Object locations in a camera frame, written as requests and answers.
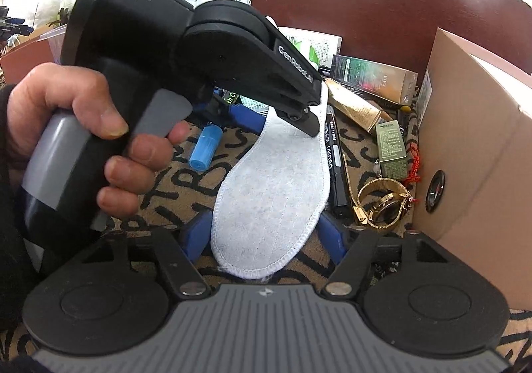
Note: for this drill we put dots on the blue cylinder cap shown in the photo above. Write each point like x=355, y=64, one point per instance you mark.
x=203, y=148

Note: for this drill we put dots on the dark green gold box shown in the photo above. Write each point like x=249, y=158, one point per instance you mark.
x=374, y=77

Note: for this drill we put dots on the white box with green leaves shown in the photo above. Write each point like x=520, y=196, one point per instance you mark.
x=320, y=46

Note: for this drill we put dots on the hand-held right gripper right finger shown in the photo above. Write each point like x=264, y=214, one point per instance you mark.
x=334, y=238

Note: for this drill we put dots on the tan black lettered cloth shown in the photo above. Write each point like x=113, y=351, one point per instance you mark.
x=187, y=190

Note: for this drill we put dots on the brown cardboard box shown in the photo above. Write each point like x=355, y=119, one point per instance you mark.
x=478, y=148

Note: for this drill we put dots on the small green box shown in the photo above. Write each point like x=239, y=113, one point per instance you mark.
x=392, y=148

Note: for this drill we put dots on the gold wristwatch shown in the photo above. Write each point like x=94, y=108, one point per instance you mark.
x=376, y=186

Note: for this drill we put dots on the grey felt insole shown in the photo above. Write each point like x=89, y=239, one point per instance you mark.
x=270, y=190

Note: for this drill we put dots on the black marker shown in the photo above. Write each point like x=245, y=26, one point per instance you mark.
x=337, y=173

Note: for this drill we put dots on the person's left hand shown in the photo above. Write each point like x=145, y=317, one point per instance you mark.
x=62, y=90

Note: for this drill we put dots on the clear plastic bag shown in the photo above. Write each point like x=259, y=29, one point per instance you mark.
x=54, y=38

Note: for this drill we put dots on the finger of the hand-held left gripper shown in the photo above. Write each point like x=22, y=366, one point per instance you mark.
x=291, y=77

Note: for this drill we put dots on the reddish brown carton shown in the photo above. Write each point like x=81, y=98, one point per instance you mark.
x=25, y=57

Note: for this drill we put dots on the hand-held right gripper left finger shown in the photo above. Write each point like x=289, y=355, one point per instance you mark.
x=195, y=235

